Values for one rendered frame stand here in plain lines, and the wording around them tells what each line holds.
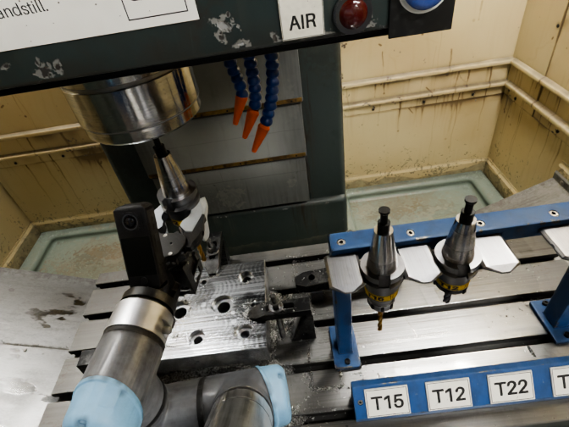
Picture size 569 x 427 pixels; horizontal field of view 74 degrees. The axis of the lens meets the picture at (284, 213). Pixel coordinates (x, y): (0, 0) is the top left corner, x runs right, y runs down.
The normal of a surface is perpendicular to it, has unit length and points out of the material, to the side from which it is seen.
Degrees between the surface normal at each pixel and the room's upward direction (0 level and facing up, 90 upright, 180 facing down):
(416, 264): 0
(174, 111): 90
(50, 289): 24
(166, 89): 90
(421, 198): 0
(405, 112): 90
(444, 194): 0
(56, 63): 90
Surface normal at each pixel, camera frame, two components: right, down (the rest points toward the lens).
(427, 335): -0.13, -0.75
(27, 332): 0.29, -0.73
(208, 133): 0.06, 0.65
